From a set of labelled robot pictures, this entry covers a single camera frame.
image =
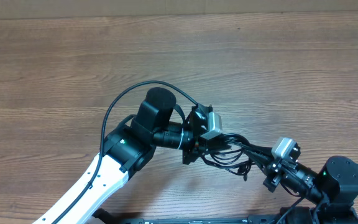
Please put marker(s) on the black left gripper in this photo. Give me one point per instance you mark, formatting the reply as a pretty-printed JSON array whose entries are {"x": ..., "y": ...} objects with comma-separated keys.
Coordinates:
[{"x": 196, "y": 148}]

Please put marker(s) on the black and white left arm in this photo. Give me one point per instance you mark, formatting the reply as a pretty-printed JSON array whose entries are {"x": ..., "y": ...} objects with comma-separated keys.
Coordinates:
[{"x": 128, "y": 148}]

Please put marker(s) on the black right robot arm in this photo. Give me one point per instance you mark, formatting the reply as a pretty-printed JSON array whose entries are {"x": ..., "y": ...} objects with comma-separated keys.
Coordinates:
[{"x": 324, "y": 197}]

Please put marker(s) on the brown cardboard backdrop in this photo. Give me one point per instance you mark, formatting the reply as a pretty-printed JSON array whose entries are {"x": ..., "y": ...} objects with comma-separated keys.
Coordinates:
[{"x": 37, "y": 9}]

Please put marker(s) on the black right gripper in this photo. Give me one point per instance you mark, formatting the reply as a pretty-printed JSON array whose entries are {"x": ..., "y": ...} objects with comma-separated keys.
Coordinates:
[{"x": 272, "y": 178}]

